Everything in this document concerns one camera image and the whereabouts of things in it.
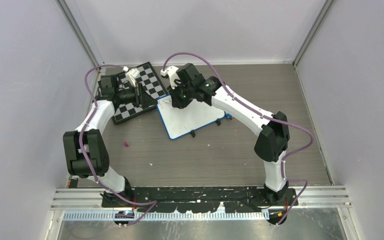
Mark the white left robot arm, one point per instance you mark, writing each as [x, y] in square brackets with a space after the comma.
[84, 148]

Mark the blue framed whiteboard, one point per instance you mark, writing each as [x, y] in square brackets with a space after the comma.
[180, 122]

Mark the black white chessboard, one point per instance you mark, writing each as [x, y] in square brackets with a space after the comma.
[153, 88]

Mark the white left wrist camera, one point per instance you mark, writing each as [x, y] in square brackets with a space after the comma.
[131, 75]

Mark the wooden toy car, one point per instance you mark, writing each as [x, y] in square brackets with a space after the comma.
[228, 116]

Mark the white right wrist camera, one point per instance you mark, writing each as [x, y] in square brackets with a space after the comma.
[170, 73]

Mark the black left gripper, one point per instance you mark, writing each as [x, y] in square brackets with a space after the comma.
[138, 93]

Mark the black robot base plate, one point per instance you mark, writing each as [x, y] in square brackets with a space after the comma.
[234, 199]

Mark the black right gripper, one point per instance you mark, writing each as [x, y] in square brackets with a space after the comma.
[176, 102]

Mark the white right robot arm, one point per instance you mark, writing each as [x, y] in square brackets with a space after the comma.
[272, 135]

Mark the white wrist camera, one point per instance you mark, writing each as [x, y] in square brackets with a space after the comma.
[131, 75]
[170, 73]

